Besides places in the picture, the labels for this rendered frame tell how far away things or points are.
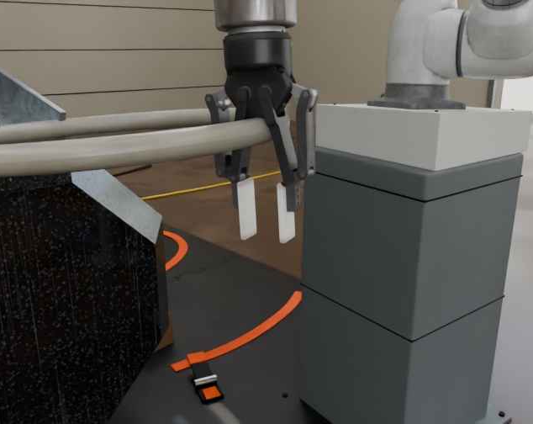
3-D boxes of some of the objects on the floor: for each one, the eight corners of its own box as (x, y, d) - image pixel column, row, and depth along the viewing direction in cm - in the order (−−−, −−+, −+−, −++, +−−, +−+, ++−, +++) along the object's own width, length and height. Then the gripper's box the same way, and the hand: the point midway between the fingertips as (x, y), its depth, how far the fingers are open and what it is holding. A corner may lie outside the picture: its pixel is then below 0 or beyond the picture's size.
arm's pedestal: (382, 347, 197) (398, 129, 173) (512, 419, 159) (555, 153, 135) (275, 399, 168) (277, 145, 144) (402, 502, 130) (432, 182, 106)
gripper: (343, 27, 58) (347, 235, 64) (207, 40, 66) (221, 225, 72) (319, 22, 52) (325, 254, 57) (171, 37, 60) (189, 241, 65)
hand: (266, 212), depth 64 cm, fingers closed on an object, 4 cm apart
